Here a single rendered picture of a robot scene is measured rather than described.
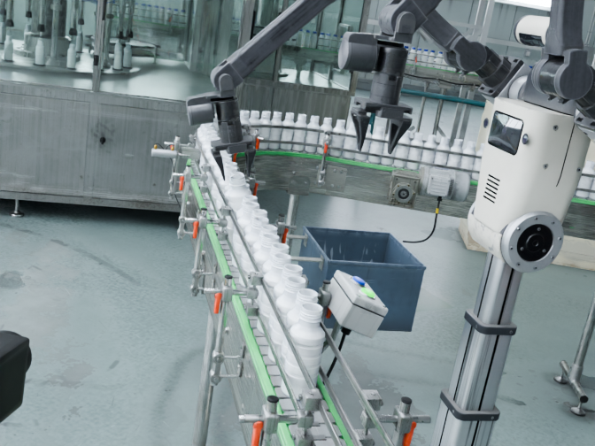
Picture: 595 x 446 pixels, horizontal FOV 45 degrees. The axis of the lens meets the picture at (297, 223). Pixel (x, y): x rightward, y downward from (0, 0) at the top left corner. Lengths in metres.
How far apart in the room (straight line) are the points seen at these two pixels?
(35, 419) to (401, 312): 1.48
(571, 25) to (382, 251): 1.19
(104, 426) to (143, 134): 2.46
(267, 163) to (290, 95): 3.76
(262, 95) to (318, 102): 0.55
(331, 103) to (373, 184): 3.80
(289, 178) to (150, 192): 1.88
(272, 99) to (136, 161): 2.32
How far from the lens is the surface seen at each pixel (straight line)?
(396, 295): 2.23
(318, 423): 1.23
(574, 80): 1.56
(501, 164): 1.82
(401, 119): 1.42
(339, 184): 3.34
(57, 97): 4.90
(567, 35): 1.57
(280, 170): 3.29
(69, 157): 4.98
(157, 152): 2.64
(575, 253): 6.06
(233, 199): 1.86
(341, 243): 2.45
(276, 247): 1.51
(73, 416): 3.03
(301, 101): 7.02
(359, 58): 1.38
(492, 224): 1.83
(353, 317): 1.44
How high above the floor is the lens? 1.65
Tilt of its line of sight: 17 degrees down
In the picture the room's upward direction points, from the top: 9 degrees clockwise
